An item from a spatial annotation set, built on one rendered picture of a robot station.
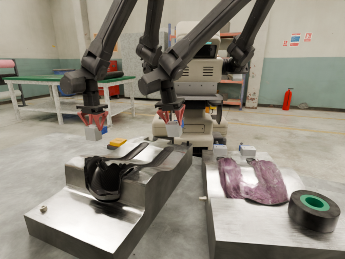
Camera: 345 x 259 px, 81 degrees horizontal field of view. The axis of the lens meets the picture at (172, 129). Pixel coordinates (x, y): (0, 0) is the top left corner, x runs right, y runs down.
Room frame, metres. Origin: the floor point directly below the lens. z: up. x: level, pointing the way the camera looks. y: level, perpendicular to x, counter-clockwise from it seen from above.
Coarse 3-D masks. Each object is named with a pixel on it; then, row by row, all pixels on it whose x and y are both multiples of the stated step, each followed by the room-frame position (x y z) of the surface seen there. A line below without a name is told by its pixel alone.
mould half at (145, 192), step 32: (128, 160) 0.60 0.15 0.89; (192, 160) 0.74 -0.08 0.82; (64, 192) 0.47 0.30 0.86; (128, 192) 0.41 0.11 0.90; (160, 192) 0.47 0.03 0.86; (32, 224) 0.37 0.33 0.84; (64, 224) 0.35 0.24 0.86; (96, 224) 0.35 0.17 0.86; (128, 224) 0.35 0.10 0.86; (96, 256) 0.30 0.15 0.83; (128, 256) 0.32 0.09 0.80
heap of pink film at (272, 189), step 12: (228, 168) 0.50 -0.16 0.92; (240, 168) 0.52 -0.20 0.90; (264, 168) 0.50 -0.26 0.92; (276, 168) 0.51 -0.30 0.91; (228, 180) 0.46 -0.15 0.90; (240, 180) 0.47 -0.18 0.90; (264, 180) 0.47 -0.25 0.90; (276, 180) 0.47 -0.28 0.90; (228, 192) 0.44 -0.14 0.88; (240, 192) 0.42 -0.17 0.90; (252, 192) 0.42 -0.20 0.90; (264, 192) 0.42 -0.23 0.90; (276, 192) 0.42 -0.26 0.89
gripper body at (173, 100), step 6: (162, 90) 0.72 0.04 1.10; (168, 90) 0.71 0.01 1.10; (174, 90) 0.73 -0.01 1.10; (162, 96) 0.72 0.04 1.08; (168, 96) 0.72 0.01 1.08; (174, 96) 0.73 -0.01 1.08; (162, 102) 0.73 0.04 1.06; (168, 102) 0.72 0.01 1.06; (174, 102) 0.72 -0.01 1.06; (180, 102) 0.71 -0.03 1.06
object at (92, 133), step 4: (112, 124) 0.84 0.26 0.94; (84, 128) 0.73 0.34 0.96; (88, 128) 0.72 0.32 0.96; (92, 128) 0.72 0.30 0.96; (96, 128) 0.72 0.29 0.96; (104, 128) 0.77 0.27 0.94; (88, 132) 0.72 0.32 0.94; (92, 132) 0.72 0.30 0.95; (96, 132) 0.72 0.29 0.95; (100, 132) 0.74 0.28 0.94; (104, 132) 0.77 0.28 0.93; (88, 136) 0.73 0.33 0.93; (92, 136) 0.72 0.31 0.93; (96, 136) 0.72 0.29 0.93; (100, 136) 0.74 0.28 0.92; (92, 140) 0.72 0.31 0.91; (96, 140) 0.72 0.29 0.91
